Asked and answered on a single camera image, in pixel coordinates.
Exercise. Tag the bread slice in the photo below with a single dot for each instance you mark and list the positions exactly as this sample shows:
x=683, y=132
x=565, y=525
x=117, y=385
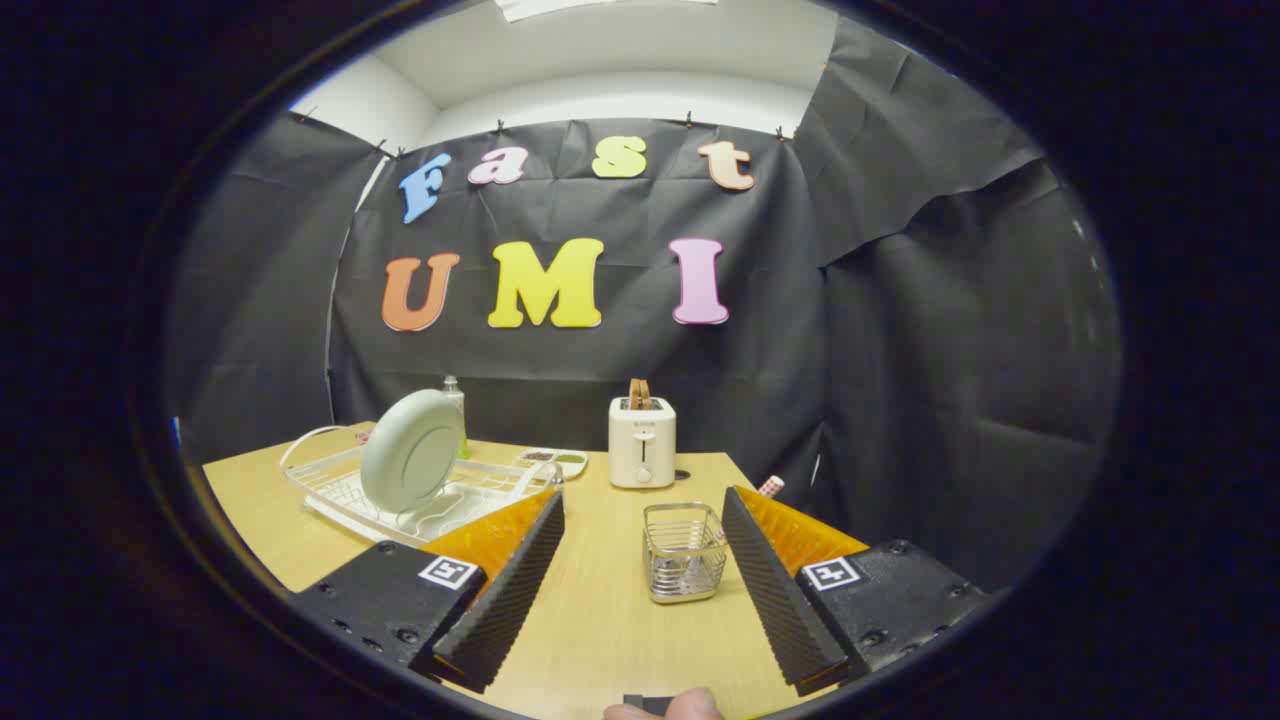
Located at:
x=639, y=392

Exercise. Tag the pale green plate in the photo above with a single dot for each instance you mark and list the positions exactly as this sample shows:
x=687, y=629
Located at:
x=410, y=452

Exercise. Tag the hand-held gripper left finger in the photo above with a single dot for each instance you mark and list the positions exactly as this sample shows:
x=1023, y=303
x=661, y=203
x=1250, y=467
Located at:
x=505, y=605

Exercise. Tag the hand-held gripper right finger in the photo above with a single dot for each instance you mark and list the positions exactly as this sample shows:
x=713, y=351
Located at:
x=775, y=600

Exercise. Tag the white divided sauce dish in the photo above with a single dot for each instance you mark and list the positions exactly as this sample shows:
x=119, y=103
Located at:
x=553, y=460

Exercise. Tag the cream toaster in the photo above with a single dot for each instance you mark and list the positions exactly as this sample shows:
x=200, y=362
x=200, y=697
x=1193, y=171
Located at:
x=642, y=445

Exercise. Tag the ceiling light panel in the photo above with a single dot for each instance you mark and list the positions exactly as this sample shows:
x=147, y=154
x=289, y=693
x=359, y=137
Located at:
x=600, y=6

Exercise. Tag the clear bottle with green label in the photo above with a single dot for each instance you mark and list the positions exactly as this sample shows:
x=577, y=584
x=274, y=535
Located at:
x=457, y=400

